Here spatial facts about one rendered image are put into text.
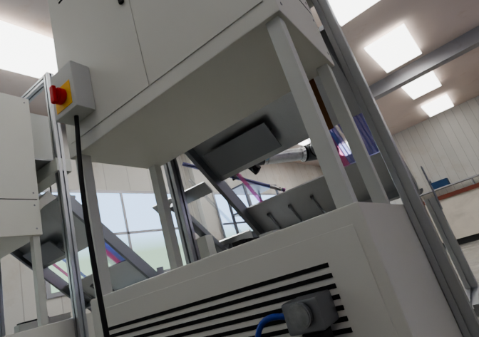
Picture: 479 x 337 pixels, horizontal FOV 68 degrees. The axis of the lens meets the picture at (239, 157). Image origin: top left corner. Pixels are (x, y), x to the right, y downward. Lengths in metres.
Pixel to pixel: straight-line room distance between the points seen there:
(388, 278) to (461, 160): 10.63
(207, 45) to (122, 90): 0.28
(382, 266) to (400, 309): 0.06
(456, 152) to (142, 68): 10.62
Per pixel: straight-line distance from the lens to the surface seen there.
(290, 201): 1.55
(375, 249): 0.57
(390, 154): 1.00
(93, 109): 1.02
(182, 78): 0.81
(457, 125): 11.30
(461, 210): 8.31
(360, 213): 0.58
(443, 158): 11.23
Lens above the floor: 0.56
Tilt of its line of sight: 19 degrees up
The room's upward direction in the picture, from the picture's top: 17 degrees counter-clockwise
